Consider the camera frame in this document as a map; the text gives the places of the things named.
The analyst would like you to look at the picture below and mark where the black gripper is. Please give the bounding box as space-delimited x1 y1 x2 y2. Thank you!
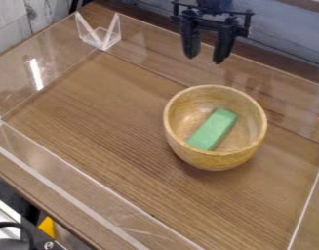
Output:
171 0 254 64

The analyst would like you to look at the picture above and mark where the brown wooden bowl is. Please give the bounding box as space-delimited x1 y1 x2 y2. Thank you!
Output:
163 85 269 171

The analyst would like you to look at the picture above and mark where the green rectangular block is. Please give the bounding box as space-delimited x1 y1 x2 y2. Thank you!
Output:
186 108 238 150

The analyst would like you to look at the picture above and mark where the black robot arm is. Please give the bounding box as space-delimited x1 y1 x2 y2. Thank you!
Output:
171 0 254 64

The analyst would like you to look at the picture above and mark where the yellow sticker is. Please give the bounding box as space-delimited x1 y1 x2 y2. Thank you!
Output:
37 217 56 238

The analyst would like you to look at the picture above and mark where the clear acrylic corner bracket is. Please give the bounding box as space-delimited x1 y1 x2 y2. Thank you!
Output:
75 13 122 51

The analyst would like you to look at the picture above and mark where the clear acrylic tray wall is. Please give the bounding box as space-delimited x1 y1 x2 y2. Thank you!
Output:
0 5 319 250

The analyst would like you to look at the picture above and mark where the black cable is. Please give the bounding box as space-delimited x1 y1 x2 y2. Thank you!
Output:
0 222 36 250

